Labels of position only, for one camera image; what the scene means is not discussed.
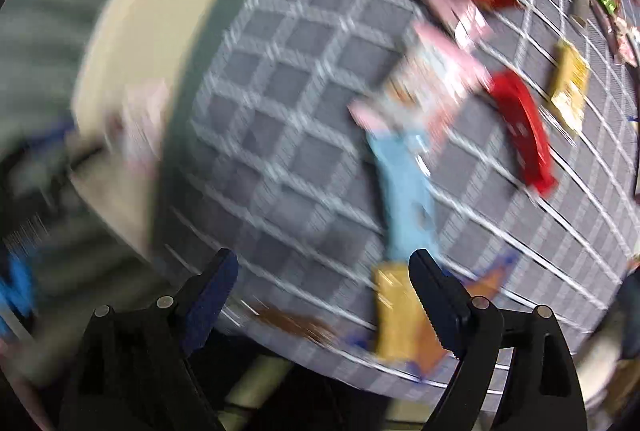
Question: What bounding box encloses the gold snack packet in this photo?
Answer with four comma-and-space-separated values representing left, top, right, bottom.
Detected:
374, 262, 447, 375

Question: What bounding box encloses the brown snack packet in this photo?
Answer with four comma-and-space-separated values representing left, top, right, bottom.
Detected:
250, 304, 336, 345

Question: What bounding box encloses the light blue snack packet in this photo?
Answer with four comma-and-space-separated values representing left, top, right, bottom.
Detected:
367, 131, 442, 263

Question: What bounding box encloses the yellow square snack packet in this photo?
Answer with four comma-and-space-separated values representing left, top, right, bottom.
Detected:
546, 39, 590, 139

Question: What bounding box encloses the pink striped snack packet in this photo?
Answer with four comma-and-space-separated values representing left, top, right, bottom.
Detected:
348, 23, 490, 147

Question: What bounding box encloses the grey checkered tablecloth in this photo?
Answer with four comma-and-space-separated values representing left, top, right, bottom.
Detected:
164, 0, 639, 399

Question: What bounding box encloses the grey stick packet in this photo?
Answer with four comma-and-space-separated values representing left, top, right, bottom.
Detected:
568, 0, 590, 29

